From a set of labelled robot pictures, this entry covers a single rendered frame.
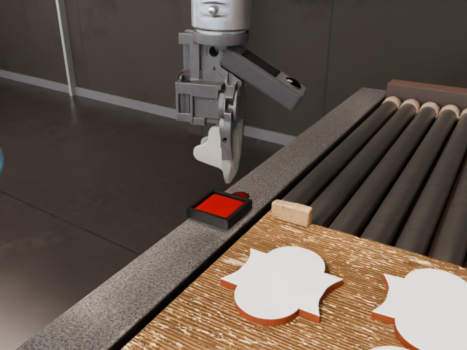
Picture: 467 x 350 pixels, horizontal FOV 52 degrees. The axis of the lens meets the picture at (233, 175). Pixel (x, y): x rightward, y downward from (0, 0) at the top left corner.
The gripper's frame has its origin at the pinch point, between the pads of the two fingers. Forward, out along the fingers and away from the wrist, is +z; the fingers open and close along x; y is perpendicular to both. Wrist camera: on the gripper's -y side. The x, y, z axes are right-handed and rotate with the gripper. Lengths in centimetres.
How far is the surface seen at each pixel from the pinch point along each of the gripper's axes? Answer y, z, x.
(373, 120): -22, 7, -54
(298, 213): -9.8, 4.1, 1.4
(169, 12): 124, 16, -302
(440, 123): -37, 7, -55
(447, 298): -27.8, 4.7, 14.5
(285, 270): -9.8, 5.0, 13.7
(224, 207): 1.8, 7.0, -2.4
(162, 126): 124, 101, -281
